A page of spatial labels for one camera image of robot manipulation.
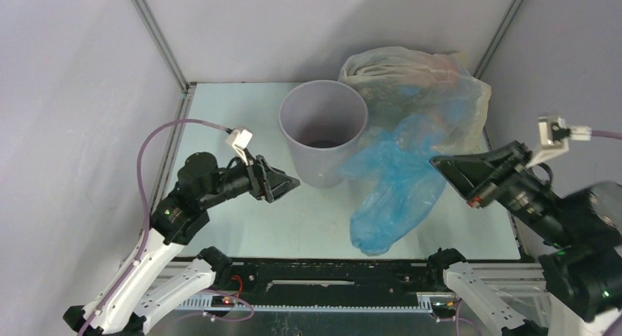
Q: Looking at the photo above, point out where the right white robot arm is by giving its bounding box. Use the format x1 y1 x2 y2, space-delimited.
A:
426 141 621 335

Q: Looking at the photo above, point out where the right aluminium frame post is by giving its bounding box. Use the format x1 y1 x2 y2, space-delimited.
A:
473 0 526 79

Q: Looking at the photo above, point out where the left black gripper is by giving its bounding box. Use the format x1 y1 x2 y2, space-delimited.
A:
201 147 300 209

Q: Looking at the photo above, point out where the left aluminium frame post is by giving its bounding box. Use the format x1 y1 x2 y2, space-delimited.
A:
130 0 190 92

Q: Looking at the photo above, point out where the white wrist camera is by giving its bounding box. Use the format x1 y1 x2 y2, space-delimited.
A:
225 127 253 165
525 114 592 168

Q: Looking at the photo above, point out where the clear full trash bag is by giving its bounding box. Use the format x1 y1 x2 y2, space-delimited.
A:
337 46 491 154

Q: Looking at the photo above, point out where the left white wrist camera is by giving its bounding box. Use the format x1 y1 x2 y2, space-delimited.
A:
225 127 253 165

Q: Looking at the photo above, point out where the blue plastic trash bag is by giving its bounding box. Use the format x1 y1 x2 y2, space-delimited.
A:
337 114 447 256

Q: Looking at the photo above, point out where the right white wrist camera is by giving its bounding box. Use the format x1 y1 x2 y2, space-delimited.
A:
525 114 592 168

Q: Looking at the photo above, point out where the aluminium frame post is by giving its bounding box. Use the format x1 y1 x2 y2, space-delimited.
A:
473 0 526 79
130 0 190 92

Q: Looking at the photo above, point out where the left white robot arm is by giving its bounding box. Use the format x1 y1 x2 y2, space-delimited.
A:
63 152 300 335

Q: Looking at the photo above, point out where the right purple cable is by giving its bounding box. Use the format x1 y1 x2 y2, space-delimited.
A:
590 128 622 142

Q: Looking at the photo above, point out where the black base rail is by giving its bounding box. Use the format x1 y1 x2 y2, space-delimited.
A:
212 258 449 310

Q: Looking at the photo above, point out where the grey plastic trash bin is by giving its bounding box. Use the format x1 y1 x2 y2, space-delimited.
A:
277 80 369 189

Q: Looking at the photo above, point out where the grey toothed cable duct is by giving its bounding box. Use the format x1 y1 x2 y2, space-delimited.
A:
175 294 460 316

